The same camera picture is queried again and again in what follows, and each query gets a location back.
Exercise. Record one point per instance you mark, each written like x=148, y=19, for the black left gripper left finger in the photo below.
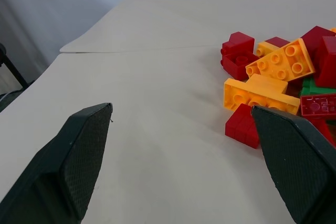
x=78, y=150

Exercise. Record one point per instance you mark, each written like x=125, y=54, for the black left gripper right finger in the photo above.
x=296, y=161

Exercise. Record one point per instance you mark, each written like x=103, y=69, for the transparent red plastic brick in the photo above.
x=319, y=104

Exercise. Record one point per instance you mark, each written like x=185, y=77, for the green plastic building brick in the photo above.
x=312, y=87

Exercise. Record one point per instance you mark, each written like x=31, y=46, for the orange plastic building brick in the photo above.
x=258, y=95

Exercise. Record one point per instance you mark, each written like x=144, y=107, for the black stand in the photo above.
x=10, y=69

